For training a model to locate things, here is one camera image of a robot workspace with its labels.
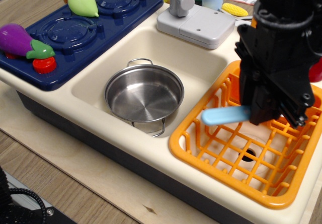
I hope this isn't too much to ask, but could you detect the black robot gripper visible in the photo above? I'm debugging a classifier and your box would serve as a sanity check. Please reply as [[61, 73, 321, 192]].
[[236, 7, 321, 128]]

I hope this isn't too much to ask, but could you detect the blue and white plastic spoon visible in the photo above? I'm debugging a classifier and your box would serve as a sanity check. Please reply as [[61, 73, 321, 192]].
[[201, 106, 251, 126]]

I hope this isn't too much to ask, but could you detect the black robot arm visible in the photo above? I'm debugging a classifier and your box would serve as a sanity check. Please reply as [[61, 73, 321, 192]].
[[235, 0, 321, 128]]

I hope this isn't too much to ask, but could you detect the stainless steel pan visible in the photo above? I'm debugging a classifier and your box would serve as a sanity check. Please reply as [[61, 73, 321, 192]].
[[104, 58, 185, 137]]

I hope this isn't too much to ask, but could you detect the red plastic cup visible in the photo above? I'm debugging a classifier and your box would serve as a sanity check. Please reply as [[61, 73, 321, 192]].
[[309, 58, 322, 83]]

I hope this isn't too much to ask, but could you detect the orange plastic dish rack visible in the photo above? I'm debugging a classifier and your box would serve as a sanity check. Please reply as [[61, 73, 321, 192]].
[[169, 61, 321, 209]]

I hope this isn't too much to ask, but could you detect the grey toy faucet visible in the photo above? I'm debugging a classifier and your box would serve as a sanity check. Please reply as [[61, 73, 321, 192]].
[[156, 0, 235, 49]]

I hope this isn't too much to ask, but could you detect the yellow toy corn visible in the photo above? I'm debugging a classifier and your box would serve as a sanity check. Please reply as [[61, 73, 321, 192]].
[[221, 3, 249, 17]]

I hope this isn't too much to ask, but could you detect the cream toy kitchen sink unit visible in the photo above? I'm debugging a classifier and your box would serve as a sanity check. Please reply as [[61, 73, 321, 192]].
[[1, 13, 321, 223]]

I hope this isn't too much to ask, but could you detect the navy blue toy stove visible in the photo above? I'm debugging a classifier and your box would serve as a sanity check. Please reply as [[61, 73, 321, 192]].
[[1, 0, 164, 91]]

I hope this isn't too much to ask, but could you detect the green toy pear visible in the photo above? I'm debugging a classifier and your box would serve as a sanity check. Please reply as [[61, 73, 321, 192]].
[[67, 0, 99, 17]]

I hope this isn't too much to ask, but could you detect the red stove knob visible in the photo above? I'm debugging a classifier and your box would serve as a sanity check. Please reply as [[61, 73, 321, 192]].
[[32, 57, 57, 74], [5, 52, 20, 59]]

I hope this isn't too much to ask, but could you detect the purple toy eggplant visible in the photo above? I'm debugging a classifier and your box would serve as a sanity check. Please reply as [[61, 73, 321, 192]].
[[1, 23, 55, 59]]

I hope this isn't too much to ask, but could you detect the black braided cable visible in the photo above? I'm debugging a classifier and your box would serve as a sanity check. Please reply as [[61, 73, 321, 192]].
[[0, 166, 48, 224]]

